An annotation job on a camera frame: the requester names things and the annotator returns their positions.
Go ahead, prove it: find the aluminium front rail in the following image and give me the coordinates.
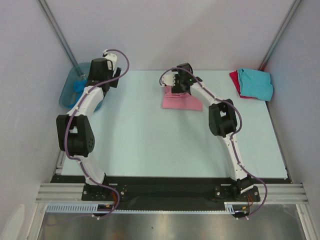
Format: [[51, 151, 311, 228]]
[[35, 183, 309, 204]]

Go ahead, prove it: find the aluminium corner post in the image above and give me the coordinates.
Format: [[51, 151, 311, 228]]
[[36, 0, 78, 66], [258, 0, 303, 71]]

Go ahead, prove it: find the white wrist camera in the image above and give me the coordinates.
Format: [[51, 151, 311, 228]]
[[159, 73, 176, 87], [102, 49, 118, 71]]

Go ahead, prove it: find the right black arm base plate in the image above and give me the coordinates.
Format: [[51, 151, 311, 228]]
[[213, 185, 261, 202]]

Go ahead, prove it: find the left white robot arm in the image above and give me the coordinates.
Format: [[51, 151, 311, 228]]
[[56, 53, 121, 200]]

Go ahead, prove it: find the slotted cable duct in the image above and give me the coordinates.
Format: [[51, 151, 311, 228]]
[[47, 202, 249, 215]]

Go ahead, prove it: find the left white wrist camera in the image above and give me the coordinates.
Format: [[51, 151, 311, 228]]
[[102, 49, 118, 71]]

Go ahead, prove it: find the crumpled blue t shirt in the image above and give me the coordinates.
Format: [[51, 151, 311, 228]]
[[73, 79, 88, 96]]

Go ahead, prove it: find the pink t shirt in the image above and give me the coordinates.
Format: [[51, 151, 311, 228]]
[[162, 86, 203, 112]]

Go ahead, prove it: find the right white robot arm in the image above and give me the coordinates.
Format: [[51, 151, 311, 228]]
[[162, 63, 254, 201]]

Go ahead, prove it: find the folded light blue t shirt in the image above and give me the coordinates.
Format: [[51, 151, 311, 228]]
[[237, 68, 274, 102]]

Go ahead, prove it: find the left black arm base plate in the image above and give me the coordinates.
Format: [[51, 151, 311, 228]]
[[81, 183, 127, 202]]

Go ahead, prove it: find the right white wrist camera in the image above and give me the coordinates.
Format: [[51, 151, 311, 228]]
[[159, 73, 176, 87]]

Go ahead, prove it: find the folded red t shirt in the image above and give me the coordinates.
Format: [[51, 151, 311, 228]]
[[229, 70, 255, 99]]

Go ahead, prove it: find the left aluminium corner post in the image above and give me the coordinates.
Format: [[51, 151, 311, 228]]
[[36, 0, 78, 66]]

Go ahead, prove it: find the right aluminium corner post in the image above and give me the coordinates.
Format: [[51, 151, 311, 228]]
[[258, 0, 303, 71]]

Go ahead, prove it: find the translucent blue plastic bin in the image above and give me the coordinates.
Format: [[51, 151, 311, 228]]
[[59, 62, 91, 110]]

